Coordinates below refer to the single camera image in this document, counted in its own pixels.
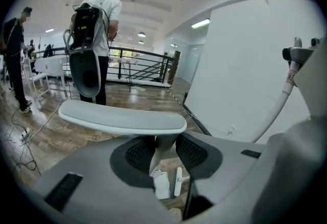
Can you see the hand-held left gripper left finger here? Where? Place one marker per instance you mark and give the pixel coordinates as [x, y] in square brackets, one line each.
[97, 192]

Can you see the black backpack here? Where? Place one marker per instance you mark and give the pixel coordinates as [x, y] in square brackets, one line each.
[85, 26]

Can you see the white power strip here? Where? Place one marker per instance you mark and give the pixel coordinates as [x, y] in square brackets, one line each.
[26, 133]

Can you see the white paper trash piece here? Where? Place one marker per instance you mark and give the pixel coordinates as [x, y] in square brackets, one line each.
[161, 184]

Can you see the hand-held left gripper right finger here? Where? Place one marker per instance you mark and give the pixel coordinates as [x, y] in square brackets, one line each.
[237, 167]

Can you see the round ceiling lamp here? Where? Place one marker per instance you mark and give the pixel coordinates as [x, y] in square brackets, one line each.
[141, 42]
[141, 34]

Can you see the white frame chair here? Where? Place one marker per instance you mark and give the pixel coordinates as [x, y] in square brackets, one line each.
[38, 76]

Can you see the rectangular ceiling light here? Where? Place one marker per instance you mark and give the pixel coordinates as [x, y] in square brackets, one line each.
[49, 30]
[201, 23]

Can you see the white table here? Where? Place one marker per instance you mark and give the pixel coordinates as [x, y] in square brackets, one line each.
[51, 64]

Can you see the white plastic trash strip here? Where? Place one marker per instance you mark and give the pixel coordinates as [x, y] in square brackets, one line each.
[178, 182]

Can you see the black metal railing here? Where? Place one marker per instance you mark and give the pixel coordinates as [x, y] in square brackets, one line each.
[176, 64]

